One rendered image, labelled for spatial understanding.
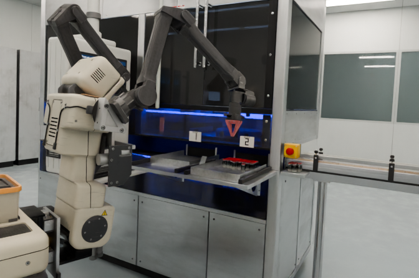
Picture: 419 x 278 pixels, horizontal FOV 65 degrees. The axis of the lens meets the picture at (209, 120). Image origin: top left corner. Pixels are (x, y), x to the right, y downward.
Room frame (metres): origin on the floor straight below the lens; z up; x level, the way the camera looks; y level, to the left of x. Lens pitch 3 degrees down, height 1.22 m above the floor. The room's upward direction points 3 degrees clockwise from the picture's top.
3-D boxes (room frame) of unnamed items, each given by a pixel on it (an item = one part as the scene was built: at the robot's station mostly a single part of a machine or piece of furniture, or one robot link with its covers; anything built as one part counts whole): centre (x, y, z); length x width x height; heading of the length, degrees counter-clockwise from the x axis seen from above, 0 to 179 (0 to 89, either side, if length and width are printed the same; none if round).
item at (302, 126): (2.68, 0.28, 1.54); 2.06 x 1.00 x 1.11; 61
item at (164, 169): (1.78, 0.01, 0.87); 0.70 x 0.48 x 0.02; 61
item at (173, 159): (1.93, 0.13, 0.90); 0.34 x 0.26 x 0.04; 151
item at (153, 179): (2.26, 0.53, 0.73); 1.98 x 0.01 x 0.25; 61
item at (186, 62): (2.11, 0.25, 1.51); 0.47 x 0.01 x 0.59; 61
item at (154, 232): (2.68, 0.28, 0.44); 2.06 x 1.00 x 0.88; 61
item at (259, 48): (1.89, -0.15, 1.51); 0.43 x 0.01 x 0.59; 61
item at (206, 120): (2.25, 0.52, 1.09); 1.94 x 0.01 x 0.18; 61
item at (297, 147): (1.74, -0.45, 1.00); 0.08 x 0.07 x 0.07; 151
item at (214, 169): (1.66, -0.12, 0.90); 0.34 x 0.26 x 0.04; 150
